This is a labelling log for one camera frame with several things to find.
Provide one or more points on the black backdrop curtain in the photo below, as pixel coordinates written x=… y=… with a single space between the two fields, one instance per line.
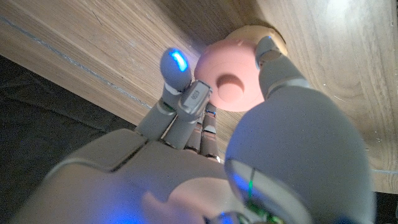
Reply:
x=31 y=124

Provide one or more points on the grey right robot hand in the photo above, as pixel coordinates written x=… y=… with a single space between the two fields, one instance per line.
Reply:
x=295 y=149

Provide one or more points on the grey tape outline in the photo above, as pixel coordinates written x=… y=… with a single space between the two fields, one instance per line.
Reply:
x=77 y=63

